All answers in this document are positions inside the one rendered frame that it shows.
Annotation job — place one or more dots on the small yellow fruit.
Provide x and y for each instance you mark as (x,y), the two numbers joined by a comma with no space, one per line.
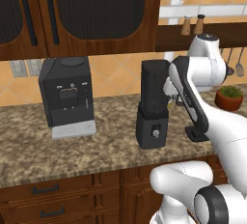
(170,103)

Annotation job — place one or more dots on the hanging metal ladle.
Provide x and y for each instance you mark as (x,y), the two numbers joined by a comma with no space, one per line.
(230,68)

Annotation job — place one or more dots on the wooden shaker with white top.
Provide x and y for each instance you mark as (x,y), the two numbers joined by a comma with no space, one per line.
(186,26)

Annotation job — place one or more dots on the grey wall socket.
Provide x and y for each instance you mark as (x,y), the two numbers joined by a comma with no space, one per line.
(33,67)
(18,69)

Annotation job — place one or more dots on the white window frame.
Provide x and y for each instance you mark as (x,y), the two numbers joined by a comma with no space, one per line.
(199,10)

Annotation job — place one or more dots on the wooden drawer front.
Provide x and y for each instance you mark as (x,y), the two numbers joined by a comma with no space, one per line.
(77,187)
(83,210)

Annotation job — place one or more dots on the wooden shaker with black top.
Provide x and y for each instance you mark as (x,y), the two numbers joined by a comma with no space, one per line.
(199,25)

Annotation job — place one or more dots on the black blender with jar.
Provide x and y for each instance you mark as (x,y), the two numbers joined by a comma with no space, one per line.
(154,105)

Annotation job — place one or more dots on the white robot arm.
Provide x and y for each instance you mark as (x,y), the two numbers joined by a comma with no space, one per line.
(228,137)

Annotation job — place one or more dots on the black coffee machine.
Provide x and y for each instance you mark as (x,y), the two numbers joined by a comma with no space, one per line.
(69,105)

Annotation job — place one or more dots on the wooden base cupboard door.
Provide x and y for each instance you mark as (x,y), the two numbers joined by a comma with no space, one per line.
(138,199)

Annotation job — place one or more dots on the dark wood cupboard door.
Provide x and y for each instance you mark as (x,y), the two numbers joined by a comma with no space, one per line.
(13,15)
(103,12)

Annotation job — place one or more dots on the green plant in red pot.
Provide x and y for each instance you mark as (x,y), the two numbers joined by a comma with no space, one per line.
(229,99)

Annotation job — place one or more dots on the dark wood wall shelf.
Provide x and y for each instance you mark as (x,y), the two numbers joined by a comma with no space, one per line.
(173,41)

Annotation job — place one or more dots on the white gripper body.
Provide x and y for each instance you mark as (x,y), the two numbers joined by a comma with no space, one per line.
(168,88)

